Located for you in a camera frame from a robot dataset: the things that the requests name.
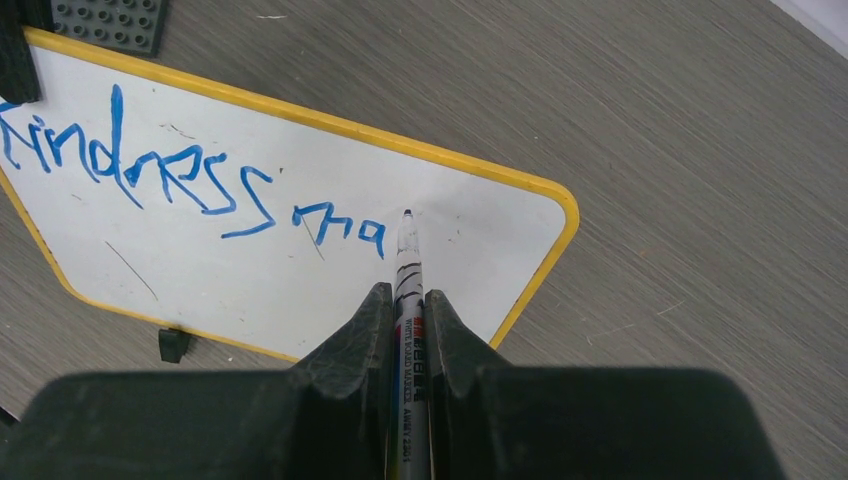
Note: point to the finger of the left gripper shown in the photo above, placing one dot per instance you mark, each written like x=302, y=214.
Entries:
x=19, y=83

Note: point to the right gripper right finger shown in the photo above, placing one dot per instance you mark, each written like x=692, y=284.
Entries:
x=495, y=420

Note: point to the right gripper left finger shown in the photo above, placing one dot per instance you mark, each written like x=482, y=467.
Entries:
x=323, y=418

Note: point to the whiteboard marker pen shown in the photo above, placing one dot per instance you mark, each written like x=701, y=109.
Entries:
x=408, y=455

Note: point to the yellow framed whiteboard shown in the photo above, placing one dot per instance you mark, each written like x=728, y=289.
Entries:
x=186, y=202

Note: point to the grey studded baseplate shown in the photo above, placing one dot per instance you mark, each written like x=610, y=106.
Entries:
x=132, y=27

